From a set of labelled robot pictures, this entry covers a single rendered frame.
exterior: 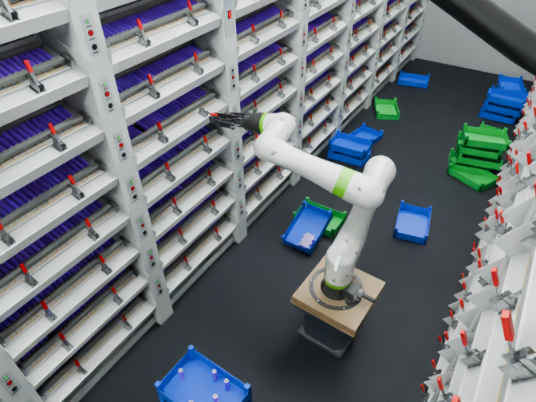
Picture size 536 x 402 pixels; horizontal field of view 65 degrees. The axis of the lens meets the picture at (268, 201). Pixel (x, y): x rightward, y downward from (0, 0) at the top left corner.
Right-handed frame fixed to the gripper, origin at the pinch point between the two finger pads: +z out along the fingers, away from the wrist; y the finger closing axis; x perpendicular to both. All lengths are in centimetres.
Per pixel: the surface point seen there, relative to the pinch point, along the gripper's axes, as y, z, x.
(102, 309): -77, 21, -58
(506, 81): 318, -81, -97
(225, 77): 15.9, 4.5, 12.6
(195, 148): -3.1, 16.2, -16.5
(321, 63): 126, 14, -18
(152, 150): -34.1, 7.4, 0.2
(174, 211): -27.4, 16.4, -38.2
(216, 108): 8.2, 7.2, 0.2
